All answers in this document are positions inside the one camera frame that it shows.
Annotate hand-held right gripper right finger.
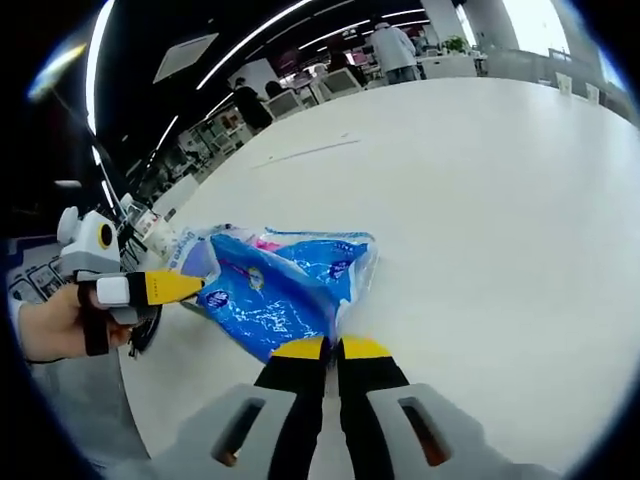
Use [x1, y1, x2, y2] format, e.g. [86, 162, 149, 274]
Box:
[335, 335, 559, 480]

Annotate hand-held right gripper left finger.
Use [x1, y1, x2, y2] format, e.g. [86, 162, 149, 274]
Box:
[107, 335, 333, 480]

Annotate clear packet with blue disc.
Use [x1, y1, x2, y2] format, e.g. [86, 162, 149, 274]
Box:
[171, 225, 222, 279]

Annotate clear plastic water bottle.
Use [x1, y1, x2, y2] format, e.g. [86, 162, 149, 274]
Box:
[118, 193, 163, 242]

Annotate blue plastic bag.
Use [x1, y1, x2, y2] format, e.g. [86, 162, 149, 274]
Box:
[192, 224, 383, 367]

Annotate white tabletop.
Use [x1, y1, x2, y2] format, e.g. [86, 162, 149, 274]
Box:
[117, 74, 640, 472]

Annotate person's left hand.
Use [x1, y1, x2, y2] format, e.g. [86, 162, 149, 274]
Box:
[19, 283, 137, 362]

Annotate white printed board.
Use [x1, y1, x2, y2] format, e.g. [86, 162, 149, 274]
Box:
[6, 234, 67, 302]

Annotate ceiling light strip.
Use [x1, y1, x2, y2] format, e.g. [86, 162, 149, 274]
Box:
[83, 0, 117, 137]
[196, 0, 312, 92]

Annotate ceiling vent panel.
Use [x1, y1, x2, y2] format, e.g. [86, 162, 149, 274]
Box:
[151, 31, 222, 85]

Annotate white office chair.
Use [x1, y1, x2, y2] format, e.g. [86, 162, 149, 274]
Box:
[319, 66, 364, 99]
[266, 89, 307, 119]

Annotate green potted plant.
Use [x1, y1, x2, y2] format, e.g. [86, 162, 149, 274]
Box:
[441, 34, 472, 54]

